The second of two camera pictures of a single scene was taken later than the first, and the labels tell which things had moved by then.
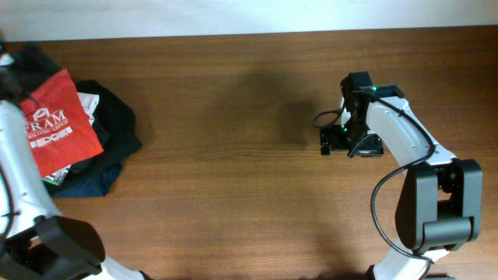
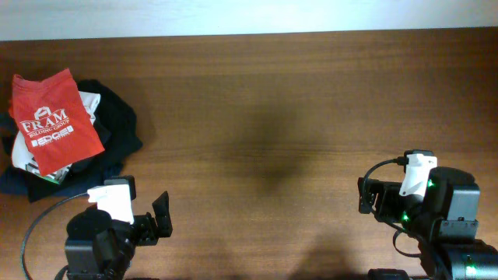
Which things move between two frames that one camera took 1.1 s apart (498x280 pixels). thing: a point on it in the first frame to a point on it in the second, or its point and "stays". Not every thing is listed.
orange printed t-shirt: (59, 131) stays
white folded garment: (89, 100) stays
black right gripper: (373, 146) to (386, 191)
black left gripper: (18, 68) to (151, 232)
